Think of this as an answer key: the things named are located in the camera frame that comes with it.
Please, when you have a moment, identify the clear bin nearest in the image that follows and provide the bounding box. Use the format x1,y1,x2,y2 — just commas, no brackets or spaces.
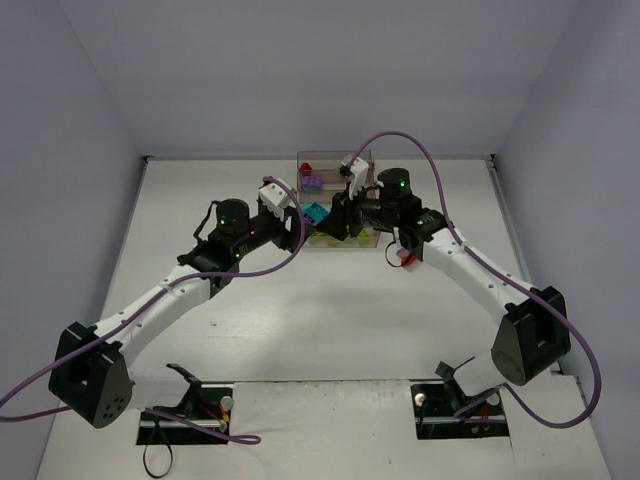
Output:
304,222,380,249

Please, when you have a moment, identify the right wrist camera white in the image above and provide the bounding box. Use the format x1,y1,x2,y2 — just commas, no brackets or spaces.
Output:
339,156,369,200

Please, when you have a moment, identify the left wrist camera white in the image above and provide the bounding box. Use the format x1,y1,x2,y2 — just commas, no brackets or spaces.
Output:
258,180,292,222

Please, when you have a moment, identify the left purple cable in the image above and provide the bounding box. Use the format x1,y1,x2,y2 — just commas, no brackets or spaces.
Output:
0,175,307,445

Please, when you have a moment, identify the clear bin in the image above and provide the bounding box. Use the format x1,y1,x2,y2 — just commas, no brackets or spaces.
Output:
304,222,380,249
296,150,353,172
298,170,347,194
298,191,333,212

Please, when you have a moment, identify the purple cable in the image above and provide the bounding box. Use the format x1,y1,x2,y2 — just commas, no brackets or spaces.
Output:
349,131,602,429
0,175,307,445

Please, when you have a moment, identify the clear bin farthest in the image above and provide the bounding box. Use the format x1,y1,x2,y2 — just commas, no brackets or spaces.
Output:
296,150,353,172

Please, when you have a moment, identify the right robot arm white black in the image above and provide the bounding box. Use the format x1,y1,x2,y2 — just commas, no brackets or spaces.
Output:
317,167,571,397

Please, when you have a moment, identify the black loop cable left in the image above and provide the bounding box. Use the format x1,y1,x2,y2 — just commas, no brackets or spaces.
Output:
143,419,176,476

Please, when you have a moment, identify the purple rounded lego brick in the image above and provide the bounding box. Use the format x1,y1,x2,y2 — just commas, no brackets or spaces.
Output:
301,175,324,194

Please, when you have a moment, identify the blue lego brick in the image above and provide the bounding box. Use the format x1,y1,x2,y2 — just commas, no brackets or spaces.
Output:
302,202,329,224

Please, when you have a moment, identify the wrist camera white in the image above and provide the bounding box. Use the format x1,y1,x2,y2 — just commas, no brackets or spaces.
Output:
339,156,369,200
258,180,292,222

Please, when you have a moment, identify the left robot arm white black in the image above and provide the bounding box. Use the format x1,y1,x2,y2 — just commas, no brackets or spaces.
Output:
48,198,304,429

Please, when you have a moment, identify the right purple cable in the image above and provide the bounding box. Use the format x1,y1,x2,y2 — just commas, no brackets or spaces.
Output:
349,131,602,429

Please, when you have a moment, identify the red curved lego piece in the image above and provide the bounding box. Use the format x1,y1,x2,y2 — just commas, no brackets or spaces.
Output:
400,255,416,268

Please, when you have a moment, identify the purple butterfly lego piece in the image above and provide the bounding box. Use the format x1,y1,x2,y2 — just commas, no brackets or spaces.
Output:
304,213,317,225

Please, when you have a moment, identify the red lego brick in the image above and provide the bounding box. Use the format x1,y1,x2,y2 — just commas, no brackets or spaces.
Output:
299,162,313,177

